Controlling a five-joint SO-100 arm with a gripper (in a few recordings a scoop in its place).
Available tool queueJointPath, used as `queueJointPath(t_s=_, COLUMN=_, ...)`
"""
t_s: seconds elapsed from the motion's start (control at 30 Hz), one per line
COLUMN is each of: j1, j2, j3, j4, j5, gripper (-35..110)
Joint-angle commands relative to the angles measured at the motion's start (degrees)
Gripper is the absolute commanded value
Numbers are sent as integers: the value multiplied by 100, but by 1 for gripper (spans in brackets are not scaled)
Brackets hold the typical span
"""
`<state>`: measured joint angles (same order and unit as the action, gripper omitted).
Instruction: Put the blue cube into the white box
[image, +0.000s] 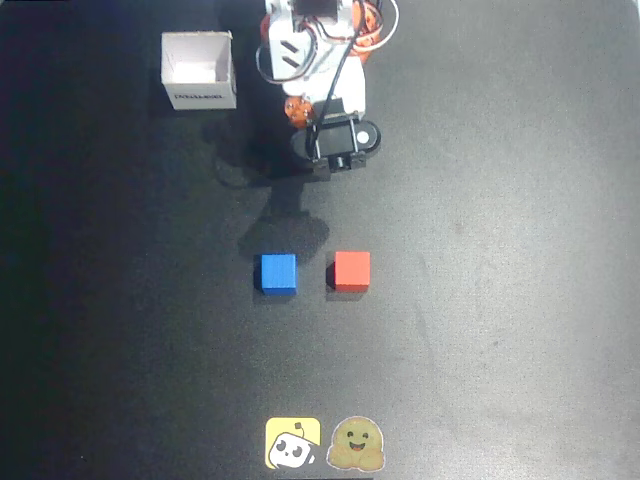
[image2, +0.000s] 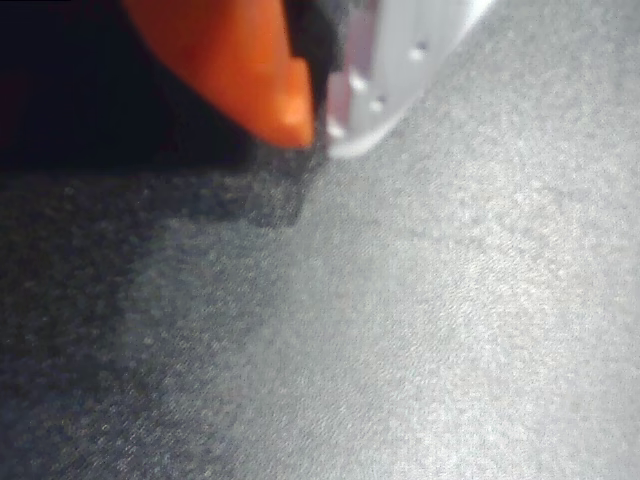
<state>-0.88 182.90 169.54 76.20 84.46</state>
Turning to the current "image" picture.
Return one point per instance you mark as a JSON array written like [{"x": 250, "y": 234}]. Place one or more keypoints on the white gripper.
[{"x": 350, "y": 90}]

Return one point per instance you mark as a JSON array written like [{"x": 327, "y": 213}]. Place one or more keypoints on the blue cube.
[{"x": 278, "y": 273}]

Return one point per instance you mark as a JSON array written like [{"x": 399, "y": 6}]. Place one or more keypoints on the white and orange robot arm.
[{"x": 285, "y": 55}]

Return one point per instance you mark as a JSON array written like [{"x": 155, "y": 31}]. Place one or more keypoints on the white cardboard box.
[{"x": 197, "y": 65}]

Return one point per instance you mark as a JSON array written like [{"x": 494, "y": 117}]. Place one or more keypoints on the red cube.
[{"x": 352, "y": 270}]

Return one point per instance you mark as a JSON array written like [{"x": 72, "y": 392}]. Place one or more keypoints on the yellow robot sticker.
[{"x": 292, "y": 443}]

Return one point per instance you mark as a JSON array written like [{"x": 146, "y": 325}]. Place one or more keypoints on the smiling hugging face sticker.
[{"x": 356, "y": 444}]

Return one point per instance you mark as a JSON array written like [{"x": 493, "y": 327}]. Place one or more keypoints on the black gripper-mounted camera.
[{"x": 340, "y": 140}]

